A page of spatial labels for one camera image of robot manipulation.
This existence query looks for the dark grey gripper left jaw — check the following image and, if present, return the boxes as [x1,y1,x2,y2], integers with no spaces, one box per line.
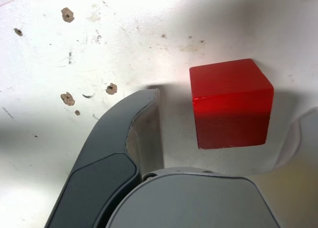
[44,88,165,228]

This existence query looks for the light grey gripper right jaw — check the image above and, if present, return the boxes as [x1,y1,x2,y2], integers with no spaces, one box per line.
[105,108,318,228]

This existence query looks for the red cube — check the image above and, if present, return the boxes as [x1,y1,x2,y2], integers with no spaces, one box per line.
[189,58,275,150]

